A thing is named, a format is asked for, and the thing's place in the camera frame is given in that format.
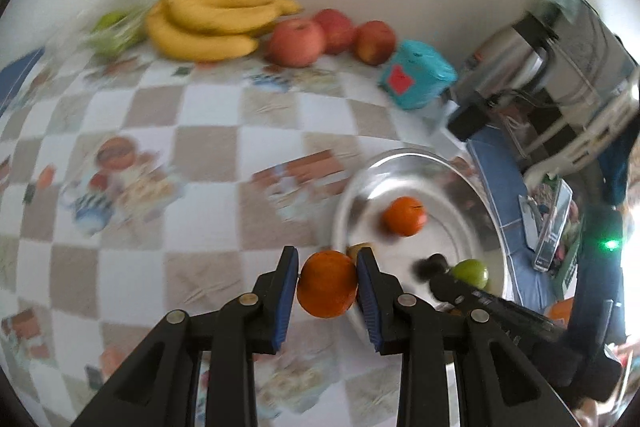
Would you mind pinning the plastic-wrapped appliance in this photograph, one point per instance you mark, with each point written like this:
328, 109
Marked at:
585, 52

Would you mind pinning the yellow banana bunch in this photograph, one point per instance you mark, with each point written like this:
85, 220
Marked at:
200, 44

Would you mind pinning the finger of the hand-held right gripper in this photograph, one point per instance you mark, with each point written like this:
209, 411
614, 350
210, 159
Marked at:
452, 291

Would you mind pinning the round metal plate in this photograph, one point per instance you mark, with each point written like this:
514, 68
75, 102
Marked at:
435, 187

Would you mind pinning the clear plastic case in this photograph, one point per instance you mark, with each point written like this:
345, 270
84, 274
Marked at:
550, 227

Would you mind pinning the red apple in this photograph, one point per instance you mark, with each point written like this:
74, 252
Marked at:
375, 42
295, 42
336, 27

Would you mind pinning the teal box with red label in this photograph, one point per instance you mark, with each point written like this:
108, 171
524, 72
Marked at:
415, 74

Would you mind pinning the black power adapter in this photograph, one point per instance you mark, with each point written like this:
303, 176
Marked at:
467, 122

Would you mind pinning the orange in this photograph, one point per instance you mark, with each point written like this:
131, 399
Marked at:
327, 279
404, 217

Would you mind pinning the green mango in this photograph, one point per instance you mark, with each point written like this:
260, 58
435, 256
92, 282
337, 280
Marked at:
471, 273

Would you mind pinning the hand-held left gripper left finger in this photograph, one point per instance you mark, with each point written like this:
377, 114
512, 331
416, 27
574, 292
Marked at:
285, 297

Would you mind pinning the dark plum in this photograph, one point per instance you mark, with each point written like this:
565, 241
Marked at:
427, 268

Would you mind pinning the white power strip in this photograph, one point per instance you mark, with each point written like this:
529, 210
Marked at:
585, 143

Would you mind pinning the clear pack of green fruit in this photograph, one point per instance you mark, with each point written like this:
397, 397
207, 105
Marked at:
112, 29

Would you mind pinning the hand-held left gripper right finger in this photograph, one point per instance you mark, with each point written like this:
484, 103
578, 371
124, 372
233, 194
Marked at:
367, 302

